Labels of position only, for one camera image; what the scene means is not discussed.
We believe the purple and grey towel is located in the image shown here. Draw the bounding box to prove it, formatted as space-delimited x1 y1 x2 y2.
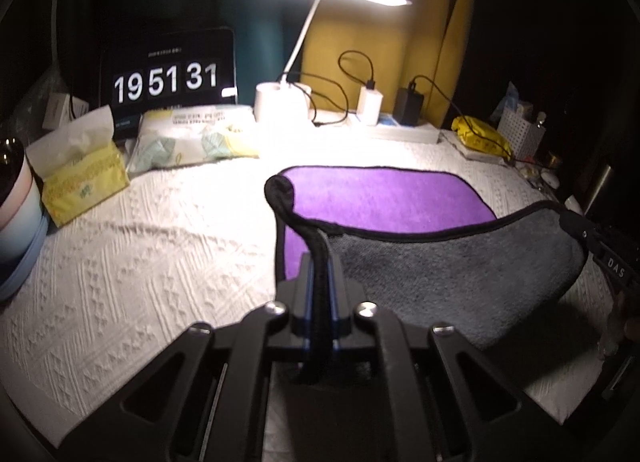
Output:
265 166 588 349

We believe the steel thermos bottle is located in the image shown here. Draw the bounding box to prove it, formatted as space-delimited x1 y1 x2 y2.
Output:
584 164 612 215

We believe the white perforated organizer basket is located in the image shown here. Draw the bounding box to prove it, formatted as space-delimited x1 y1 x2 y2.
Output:
498 107 546 161

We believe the yellow snack bag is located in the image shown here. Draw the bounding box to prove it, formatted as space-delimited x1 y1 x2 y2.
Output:
451 115 514 159

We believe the white textured tablecloth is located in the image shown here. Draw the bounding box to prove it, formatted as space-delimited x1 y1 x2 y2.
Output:
0 109 618 462

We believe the black power adapter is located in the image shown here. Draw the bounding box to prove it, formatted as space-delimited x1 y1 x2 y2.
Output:
393 88 424 127

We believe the white USB charger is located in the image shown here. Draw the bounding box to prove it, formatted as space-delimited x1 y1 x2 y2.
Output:
356 86 383 126

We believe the pastel cup with metal lid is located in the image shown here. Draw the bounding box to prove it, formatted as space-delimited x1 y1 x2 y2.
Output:
1 138 49 304

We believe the white power strip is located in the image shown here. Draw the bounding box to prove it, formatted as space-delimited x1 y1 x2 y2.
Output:
314 110 440 144

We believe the yellow tissue pack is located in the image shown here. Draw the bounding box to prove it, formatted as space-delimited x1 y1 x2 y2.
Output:
26 106 130 228

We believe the white face towel pack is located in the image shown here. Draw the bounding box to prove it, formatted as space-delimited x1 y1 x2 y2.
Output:
127 104 258 177

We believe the yellow curtain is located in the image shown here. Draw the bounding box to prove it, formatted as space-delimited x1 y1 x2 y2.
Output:
302 0 474 127

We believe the white desk lamp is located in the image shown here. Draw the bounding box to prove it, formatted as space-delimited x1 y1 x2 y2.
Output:
254 0 411 124

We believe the small white box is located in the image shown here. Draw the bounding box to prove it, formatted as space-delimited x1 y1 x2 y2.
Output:
42 92 89 130

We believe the black tablet clock display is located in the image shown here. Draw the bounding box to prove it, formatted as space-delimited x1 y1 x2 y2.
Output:
99 26 238 141

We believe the black adapter cable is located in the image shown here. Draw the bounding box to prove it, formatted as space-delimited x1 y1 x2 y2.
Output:
408 73 516 165

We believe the black charger cable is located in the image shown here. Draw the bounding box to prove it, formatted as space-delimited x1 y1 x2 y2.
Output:
337 49 377 91

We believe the black lamp cable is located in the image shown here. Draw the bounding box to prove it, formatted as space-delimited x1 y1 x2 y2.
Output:
278 71 352 128

